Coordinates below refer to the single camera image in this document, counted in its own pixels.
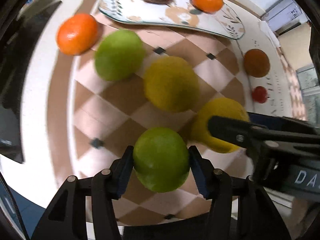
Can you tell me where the yellow lemon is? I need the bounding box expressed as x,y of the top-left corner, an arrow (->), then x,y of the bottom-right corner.
190,98 -> 249,153
143,56 -> 200,113

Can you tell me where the red cherry tomato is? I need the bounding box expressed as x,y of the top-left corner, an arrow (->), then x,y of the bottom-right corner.
252,86 -> 268,103

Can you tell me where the brownish orange fruit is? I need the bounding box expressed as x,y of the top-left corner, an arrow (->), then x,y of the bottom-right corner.
244,49 -> 270,78

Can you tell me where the green apple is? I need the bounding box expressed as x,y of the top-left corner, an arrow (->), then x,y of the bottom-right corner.
94,29 -> 146,81
133,127 -> 190,193

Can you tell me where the large orange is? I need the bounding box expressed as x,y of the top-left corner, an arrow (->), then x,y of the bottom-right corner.
56,14 -> 99,55

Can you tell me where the checkered brown table mat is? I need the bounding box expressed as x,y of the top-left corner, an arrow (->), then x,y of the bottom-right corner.
46,0 -> 308,227

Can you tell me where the grey spray can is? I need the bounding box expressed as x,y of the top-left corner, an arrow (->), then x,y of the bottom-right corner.
261,0 -> 309,31

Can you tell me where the small orange tangerine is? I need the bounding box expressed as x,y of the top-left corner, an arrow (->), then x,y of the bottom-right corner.
192,0 -> 224,14

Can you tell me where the glass floral fruit plate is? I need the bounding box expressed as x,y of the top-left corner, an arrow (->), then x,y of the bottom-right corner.
98,0 -> 245,40

